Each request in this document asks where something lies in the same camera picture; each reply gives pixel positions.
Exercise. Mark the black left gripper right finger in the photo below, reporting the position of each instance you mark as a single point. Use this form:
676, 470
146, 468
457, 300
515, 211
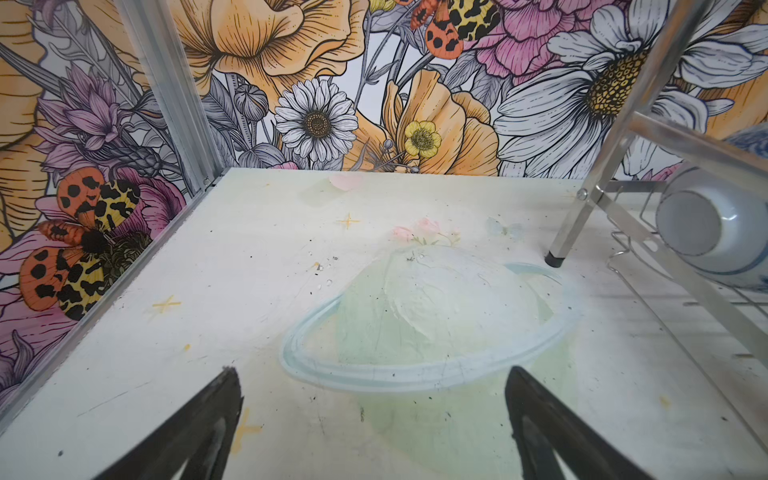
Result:
547, 433

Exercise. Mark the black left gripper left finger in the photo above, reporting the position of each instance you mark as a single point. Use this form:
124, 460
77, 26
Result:
194, 443

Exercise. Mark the left rear aluminium frame post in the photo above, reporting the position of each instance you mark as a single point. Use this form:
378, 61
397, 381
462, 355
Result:
154, 34

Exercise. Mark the metal two-tier dish rack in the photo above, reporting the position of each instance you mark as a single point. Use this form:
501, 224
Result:
648, 88

